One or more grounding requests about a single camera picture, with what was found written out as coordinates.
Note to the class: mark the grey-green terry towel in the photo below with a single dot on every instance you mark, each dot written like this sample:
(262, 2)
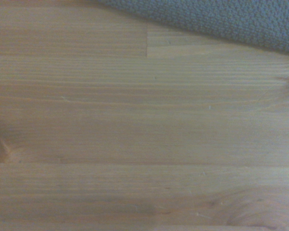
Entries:
(231, 19)

